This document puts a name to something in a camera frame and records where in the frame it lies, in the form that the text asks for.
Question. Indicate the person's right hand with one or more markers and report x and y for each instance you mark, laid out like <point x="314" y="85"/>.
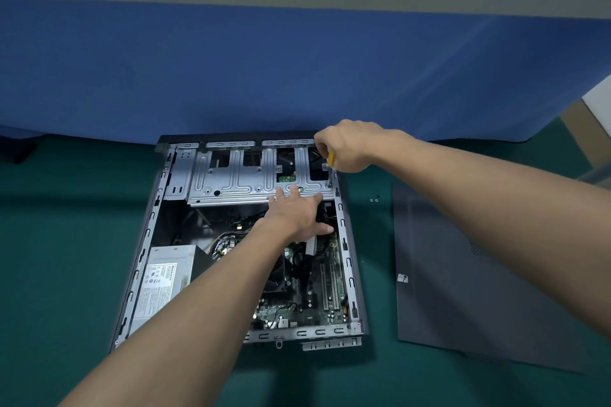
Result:
<point x="355" y="144"/>

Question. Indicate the person's left hand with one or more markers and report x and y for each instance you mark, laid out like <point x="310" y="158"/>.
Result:
<point x="296" y="216"/>

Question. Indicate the silver metal drive cage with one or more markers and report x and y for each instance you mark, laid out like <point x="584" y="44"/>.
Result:
<point x="229" y="182"/>

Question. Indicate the desktop computer case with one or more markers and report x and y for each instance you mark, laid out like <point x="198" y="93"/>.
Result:
<point x="157" y="211"/>

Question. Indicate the silver power supply unit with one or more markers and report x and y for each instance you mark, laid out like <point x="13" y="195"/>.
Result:
<point x="162" y="278"/>

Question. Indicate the black side panel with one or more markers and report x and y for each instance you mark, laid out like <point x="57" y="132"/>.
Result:
<point x="468" y="292"/>

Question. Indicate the person's right forearm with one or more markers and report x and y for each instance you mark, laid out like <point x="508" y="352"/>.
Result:
<point x="501" y="211"/>

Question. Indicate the person's left forearm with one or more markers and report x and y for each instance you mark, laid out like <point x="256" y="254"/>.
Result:
<point x="191" y="321"/>

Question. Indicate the blue cloth curtain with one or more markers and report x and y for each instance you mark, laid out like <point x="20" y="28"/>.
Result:
<point x="286" y="77"/>

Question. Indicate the green floor mat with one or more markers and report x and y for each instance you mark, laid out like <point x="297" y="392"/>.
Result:
<point x="57" y="254"/>

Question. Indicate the black flat base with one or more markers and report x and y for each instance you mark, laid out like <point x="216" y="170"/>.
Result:
<point x="16" y="149"/>

